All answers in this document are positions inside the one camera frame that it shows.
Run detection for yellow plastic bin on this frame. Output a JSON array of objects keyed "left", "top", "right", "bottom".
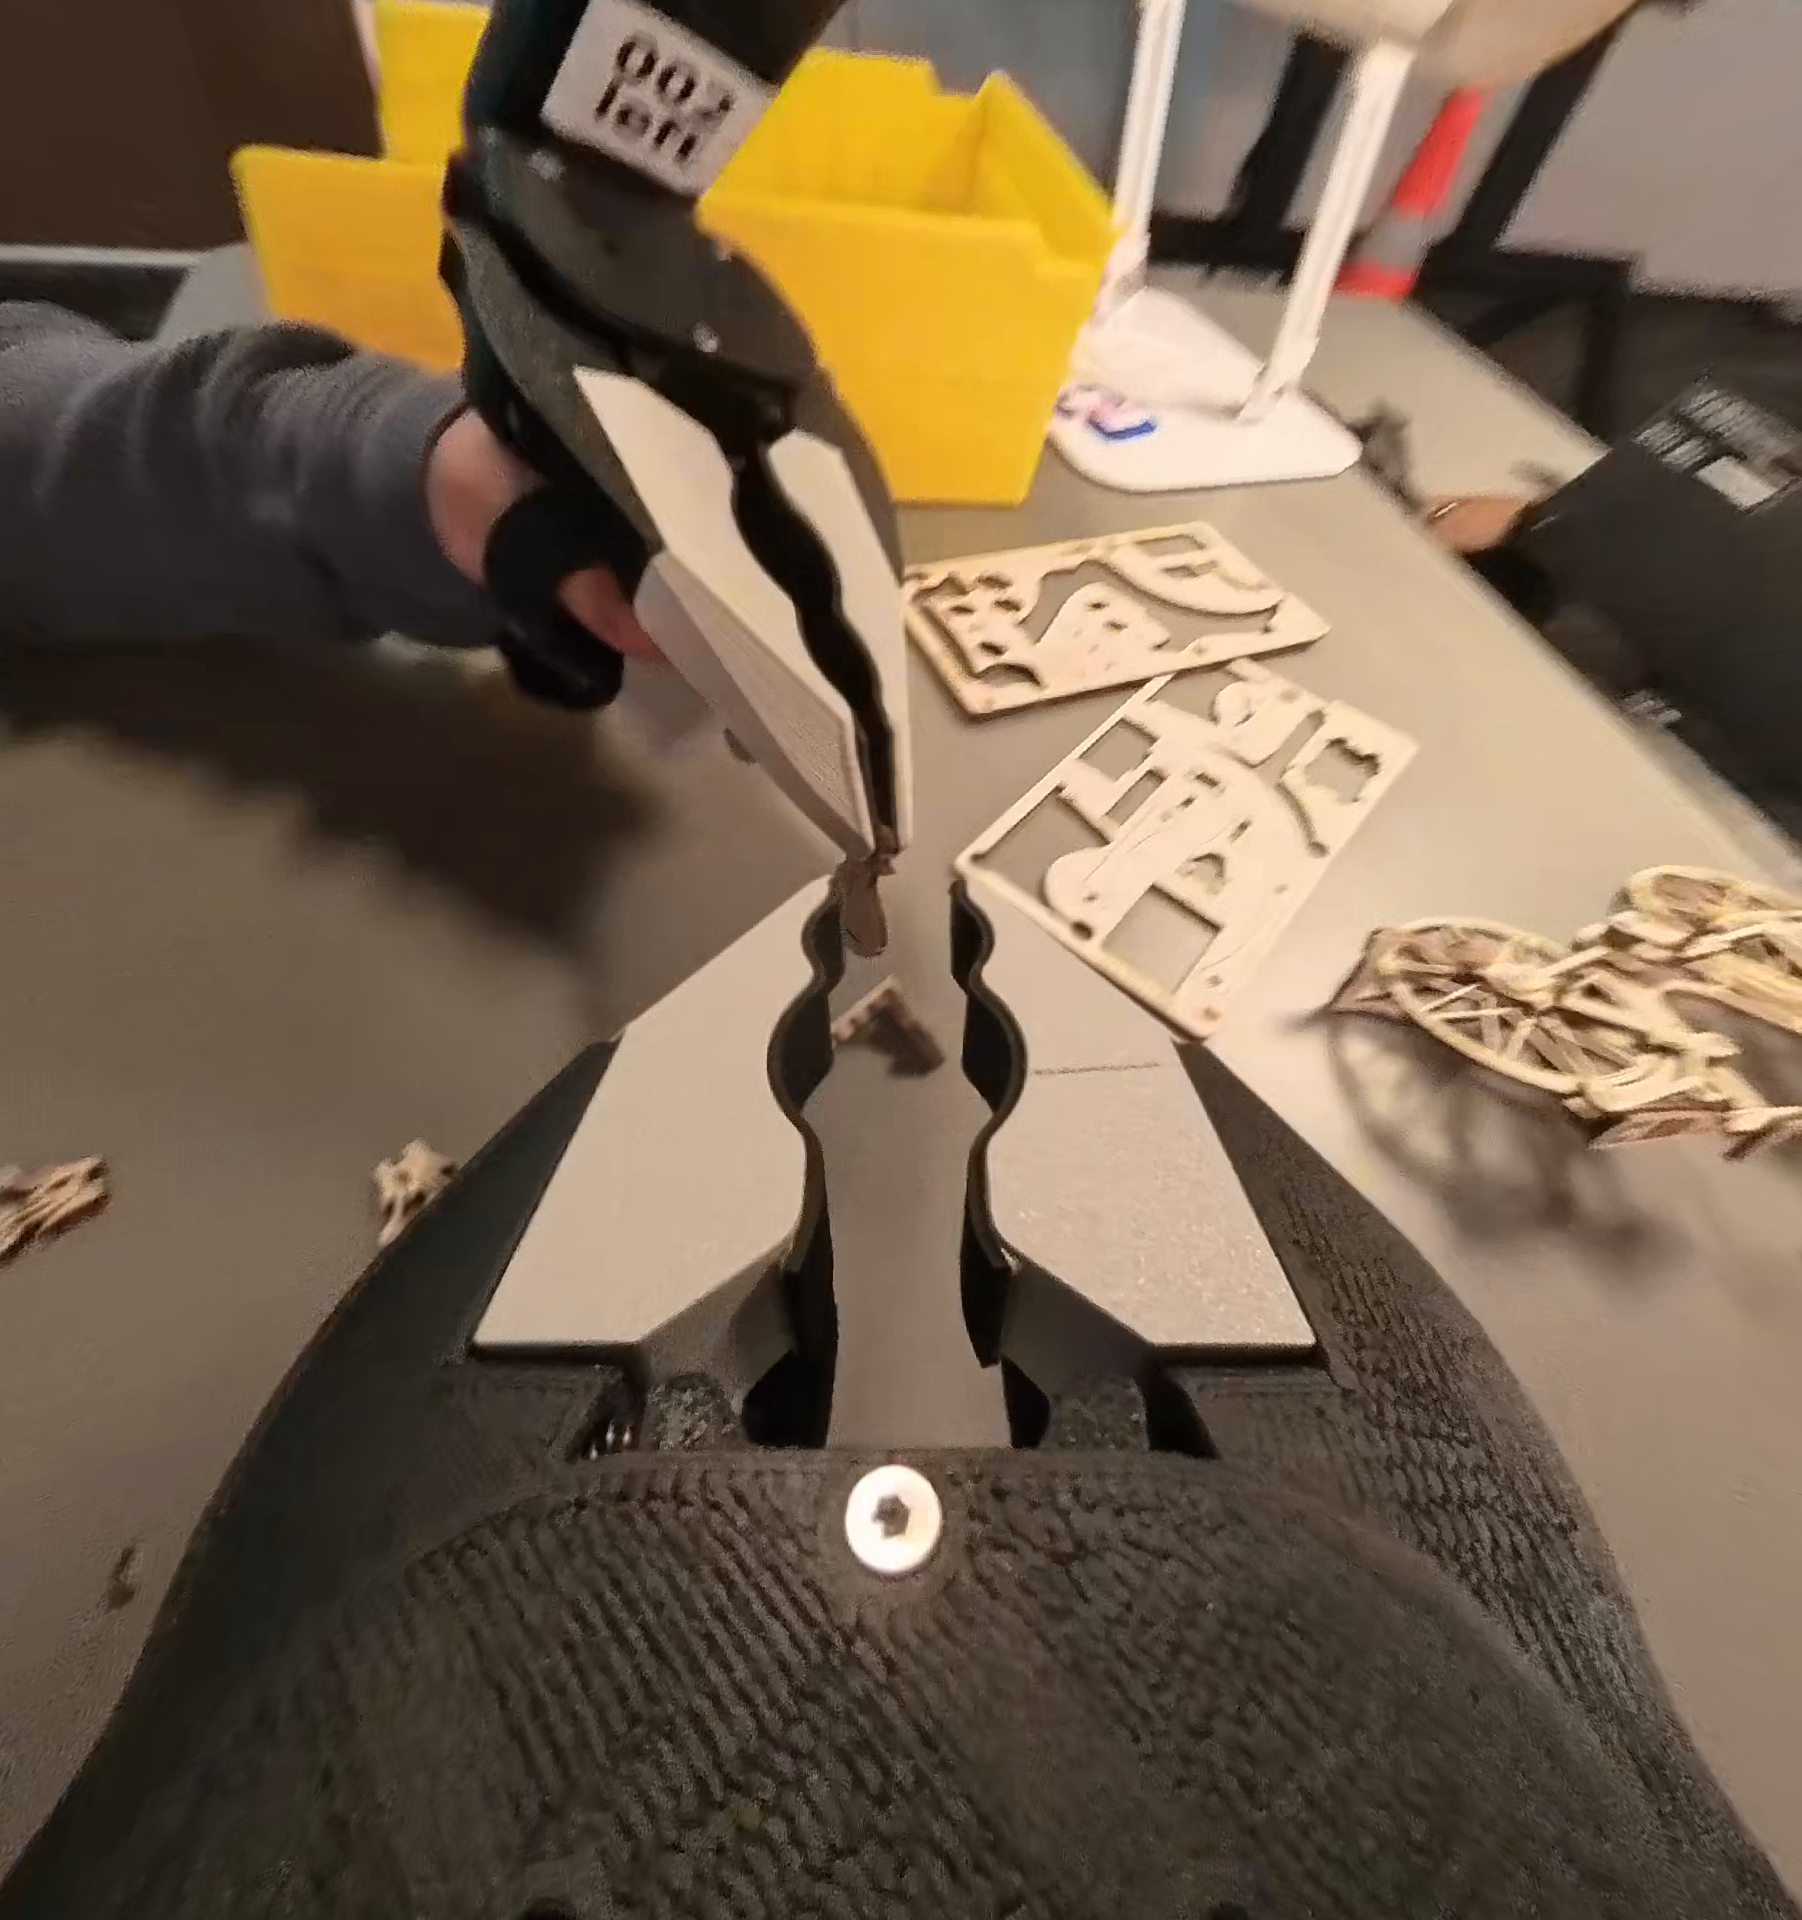
[{"left": 230, "top": 0, "right": 1119, "bottom": 507}]

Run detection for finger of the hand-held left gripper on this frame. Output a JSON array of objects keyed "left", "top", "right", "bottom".
[
  {"left": 741, "top": 431, "right": 918, "bottom": 863},
  {"left": 572, "top": 368, "right": 888, "bottom": 873}
]

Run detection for dark wooden scrap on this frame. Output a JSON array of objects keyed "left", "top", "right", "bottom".
[{"left": 1350, "top": 397, "right": 1428, "bottom": 504}]

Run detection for wooden part sheet round holes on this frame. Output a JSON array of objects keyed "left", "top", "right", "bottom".
[{"left": 899, "top": 521, "right": 1329, "bottom": 719}]

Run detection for person's left hand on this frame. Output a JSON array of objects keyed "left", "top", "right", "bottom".
[{"left": 423, "top": 398, "right": 665, "bottom": 664}]

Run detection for wavy wooden model part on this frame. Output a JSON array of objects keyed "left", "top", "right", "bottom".
[{"left": 838, "top": 847, "right": 901, "bottom": 959}]

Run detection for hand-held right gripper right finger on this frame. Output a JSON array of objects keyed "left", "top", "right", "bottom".
[{"left": 949, "top": 881, "right": 1318, "bottom": 1448}]

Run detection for orange traffic cone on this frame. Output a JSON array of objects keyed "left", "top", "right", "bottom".
[{"left": 1350, "top": 86, "right": 1488, "bottom": 301}]

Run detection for wooden tulip piece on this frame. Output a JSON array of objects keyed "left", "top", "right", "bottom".
[
  {"left": 0, "top": 1155, "right": 109, "bottom": 1260},
  {"left": 372, "top": 1141, "right": 459, "bottom": 1247}
]

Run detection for wooden part sheet square windows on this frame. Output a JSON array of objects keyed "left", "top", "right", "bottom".
[{"left": 956, "top": 660, "right": 1420, "bottom": 1041}]

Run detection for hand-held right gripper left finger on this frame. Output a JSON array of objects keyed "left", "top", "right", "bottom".
[{"left": 473, "top": 877, "right": 843, "bottom": 1444}]

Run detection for wooden bicycle model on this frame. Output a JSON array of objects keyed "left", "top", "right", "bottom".
[{"left": 1327, "top": 866, "right": 1802, "bottom": 1156}]

